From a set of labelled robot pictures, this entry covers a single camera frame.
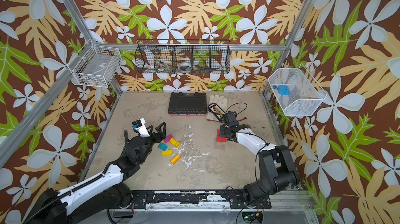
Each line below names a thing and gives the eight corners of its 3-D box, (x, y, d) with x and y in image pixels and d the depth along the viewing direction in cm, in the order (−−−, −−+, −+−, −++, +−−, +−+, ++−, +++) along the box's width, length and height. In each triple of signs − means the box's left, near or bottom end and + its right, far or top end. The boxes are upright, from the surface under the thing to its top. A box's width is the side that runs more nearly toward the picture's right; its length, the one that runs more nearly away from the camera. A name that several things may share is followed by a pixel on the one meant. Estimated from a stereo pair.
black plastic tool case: (168, 116, 107) (167, 112, 103) (171, 96, 120) (170, 91, 115) (206, 116, 108) (206, 112, 103) (205, 96, 120) (206, 91, 116)
